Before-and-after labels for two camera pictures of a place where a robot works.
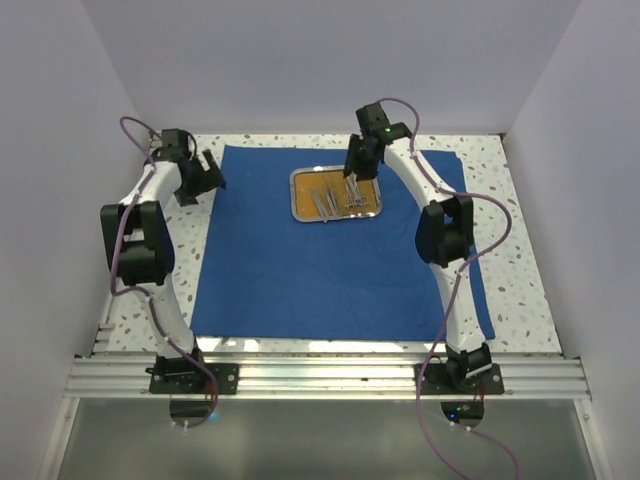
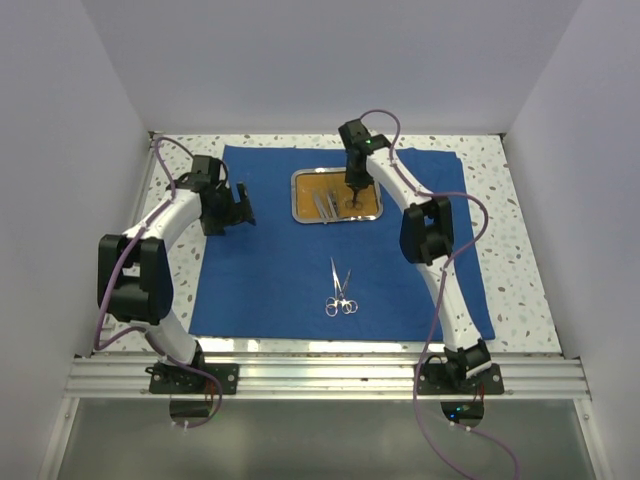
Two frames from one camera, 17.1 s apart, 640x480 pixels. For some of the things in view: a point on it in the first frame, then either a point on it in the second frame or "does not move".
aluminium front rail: x=275 y=378 does not move
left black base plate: x=186 y=375 does not move
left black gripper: x=210 y=180 to x=239 y=212
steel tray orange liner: x=322 y=193 does not move
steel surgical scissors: x=359 y=200 to x=332 y=303
